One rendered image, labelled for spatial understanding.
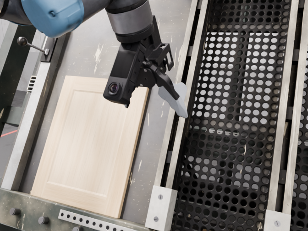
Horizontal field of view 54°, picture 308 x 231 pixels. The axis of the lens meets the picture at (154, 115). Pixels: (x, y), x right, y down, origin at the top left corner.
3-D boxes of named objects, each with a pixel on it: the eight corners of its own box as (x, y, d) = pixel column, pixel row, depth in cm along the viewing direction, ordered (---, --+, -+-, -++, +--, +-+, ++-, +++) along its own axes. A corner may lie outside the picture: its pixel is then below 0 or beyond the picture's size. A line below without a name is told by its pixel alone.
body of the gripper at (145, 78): (176, 67, 63) (164, 13, 55) (158, 93, 58) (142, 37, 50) (145, 65, 67) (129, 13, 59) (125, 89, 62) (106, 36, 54)
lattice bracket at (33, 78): (30, 93, 130) (26, 90, 127) (35, 78, 132) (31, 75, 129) (38, 94, 129) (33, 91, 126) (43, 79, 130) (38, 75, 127)
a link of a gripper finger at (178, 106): (204, 98, 63) (173, 66, 61) (193, 117, 59) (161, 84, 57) (194, 103, 65) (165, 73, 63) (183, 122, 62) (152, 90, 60)
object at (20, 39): (46, 58, 129) (14, 44, 121) (49, 50, 130) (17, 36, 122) (49, 57, 126) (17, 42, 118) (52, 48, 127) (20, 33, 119)
